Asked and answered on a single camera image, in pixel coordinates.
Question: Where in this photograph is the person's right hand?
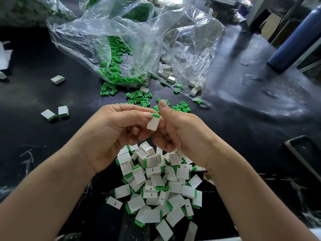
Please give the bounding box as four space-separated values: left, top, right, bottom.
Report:
152 100 226 171

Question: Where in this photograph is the person's left hand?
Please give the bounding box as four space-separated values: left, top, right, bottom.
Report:
70 103 160 174

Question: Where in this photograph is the pile of assembled white-green pieces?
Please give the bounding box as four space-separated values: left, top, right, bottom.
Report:
114 141 205 241

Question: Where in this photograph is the pile of green clips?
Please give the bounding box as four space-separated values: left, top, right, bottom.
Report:
99 36 202 114

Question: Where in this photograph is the person's right forearm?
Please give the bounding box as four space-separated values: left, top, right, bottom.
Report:
205 152 317 241

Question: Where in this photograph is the person's left forearm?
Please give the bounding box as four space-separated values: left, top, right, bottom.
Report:
0 153 101 241

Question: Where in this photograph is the empty white shell right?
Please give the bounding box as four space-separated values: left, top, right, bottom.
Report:
203 173 215 186

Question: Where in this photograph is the clear plastic bag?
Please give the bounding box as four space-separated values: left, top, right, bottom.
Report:
46 0 226 94

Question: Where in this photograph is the black smartphone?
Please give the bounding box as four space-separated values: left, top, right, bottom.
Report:
284 135 321 183

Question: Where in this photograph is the plastic bag full of green pieces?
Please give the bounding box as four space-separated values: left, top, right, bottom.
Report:
81 0 157 22

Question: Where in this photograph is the white paper sheet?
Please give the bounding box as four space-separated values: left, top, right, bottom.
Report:
0 42 13 71

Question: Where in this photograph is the grey machine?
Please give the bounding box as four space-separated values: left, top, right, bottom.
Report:
207 0 250 19

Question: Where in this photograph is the brown cardboard box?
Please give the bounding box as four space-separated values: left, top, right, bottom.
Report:
262 12 285 42

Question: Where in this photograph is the blue cylinder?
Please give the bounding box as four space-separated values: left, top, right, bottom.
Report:
268 7 321 73

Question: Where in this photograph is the large bag of assembled pieces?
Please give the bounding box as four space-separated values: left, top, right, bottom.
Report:
0 0 77 27

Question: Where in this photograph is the white metal frame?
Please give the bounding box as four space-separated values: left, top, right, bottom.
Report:
247 0 321 39

